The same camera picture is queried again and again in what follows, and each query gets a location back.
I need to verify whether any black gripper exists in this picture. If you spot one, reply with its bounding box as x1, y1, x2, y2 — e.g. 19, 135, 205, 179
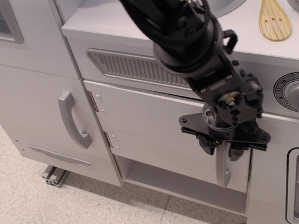
179, 107, 271, 162

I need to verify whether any silver cabinet door handle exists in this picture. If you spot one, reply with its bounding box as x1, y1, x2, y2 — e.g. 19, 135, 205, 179
215, 141, 230, 188

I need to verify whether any white cabinet door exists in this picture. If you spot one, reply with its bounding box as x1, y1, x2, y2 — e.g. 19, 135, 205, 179
83, 54, 260, 217

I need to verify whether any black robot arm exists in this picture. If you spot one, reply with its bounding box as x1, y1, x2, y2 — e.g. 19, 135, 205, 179
119, 0, 271, 160

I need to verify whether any brass lower door hinge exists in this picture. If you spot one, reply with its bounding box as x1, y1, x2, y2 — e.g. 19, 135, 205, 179
104, 131, 114, 148

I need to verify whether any brass door hinge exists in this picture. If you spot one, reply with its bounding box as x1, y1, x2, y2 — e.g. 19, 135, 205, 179
88, 91, 100, 112
104, 131, 114, 148

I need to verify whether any silver vent grille panel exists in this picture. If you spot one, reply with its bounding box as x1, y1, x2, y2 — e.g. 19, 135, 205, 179
86, 48, 189, 88

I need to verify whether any yellow slotted wooden spatula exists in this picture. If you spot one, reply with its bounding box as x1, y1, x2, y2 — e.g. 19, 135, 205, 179
259, 0, 292, 42

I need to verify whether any brass upper door hinge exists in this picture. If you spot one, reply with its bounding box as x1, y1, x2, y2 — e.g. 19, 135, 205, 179
88, 91, 100, 112

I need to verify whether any white toy fridge door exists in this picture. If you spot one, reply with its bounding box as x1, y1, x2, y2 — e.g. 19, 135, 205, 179
0, 65, 123, 186

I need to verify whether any silver fridge emblem badge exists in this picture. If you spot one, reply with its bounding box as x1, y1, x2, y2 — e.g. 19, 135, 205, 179
28, 145, 93, 166

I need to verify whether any silver fridge door handle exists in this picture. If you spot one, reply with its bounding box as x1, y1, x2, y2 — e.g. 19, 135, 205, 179
58, 91, 92, 149

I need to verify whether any aluminium extrusion rail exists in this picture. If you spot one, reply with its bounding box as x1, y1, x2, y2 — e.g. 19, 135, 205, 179
41, 166, 69, 188

